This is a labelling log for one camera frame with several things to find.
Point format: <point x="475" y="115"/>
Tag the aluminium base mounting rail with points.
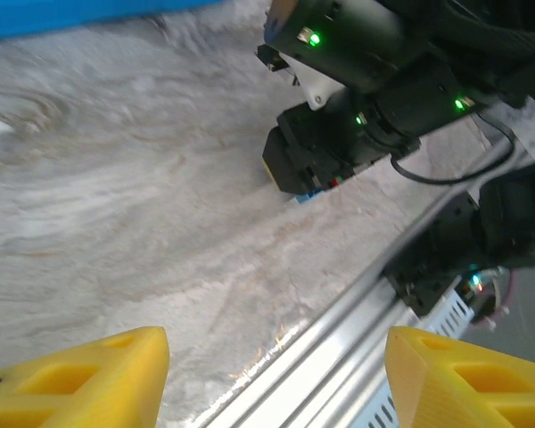
<point x="321" y="356"/>

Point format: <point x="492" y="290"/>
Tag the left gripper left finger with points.
<point x="138" y="379"/>

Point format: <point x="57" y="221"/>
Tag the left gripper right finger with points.
<point x="410" y="379"/>

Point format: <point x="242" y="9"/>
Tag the blue three-compartment plastic bin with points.
<point x="49" y="15"/>

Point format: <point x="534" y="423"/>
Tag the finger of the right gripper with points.
<point x="283" y="156"/>
<point x="323" y="171"/>

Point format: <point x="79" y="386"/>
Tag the blue lego brick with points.
<point x="307" y="198"/>

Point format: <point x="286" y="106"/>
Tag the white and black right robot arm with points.
<point x="512" y="218"/>

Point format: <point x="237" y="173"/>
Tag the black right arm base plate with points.
<point x="428" y="267"/>

